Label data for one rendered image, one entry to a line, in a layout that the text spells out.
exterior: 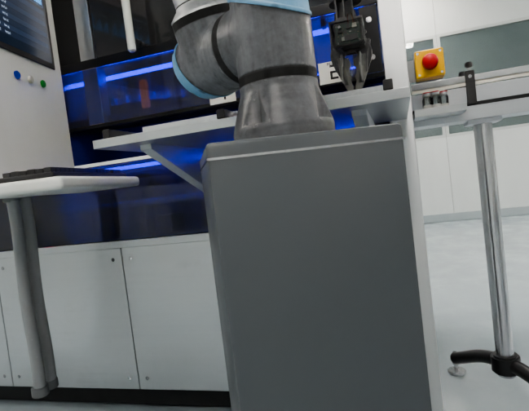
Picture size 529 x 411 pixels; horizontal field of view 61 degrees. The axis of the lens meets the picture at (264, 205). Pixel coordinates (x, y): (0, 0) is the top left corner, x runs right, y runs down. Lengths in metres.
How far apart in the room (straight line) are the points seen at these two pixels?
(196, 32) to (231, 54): 0.09
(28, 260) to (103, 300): 0.30
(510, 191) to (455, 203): 0.62
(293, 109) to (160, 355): 1.16
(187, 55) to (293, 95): 0.23
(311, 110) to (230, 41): 0.16
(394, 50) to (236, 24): 0.71
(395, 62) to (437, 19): 4.85
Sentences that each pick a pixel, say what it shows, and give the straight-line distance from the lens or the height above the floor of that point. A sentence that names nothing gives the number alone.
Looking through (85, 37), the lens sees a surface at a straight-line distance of 1.68.
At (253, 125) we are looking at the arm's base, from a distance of 0.62.
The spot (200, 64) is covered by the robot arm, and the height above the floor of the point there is 0.93.
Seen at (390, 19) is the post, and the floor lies 1.13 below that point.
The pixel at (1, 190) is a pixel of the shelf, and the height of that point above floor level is 0.79.
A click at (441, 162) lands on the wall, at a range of 5.90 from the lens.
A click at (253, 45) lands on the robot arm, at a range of 0.65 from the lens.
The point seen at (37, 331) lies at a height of 0.38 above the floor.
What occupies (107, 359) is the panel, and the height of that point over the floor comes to 0.20.
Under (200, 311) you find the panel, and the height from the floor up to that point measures 0.35.
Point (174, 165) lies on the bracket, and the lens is 1.19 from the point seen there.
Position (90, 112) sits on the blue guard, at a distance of 1.63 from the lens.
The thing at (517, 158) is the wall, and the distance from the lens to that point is 6.03.
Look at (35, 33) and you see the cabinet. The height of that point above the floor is 1.26.
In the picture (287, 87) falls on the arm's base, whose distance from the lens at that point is 0.63.
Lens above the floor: 0.73
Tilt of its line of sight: 3 degrees down
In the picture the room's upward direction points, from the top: 7 degrees counter-clockwise
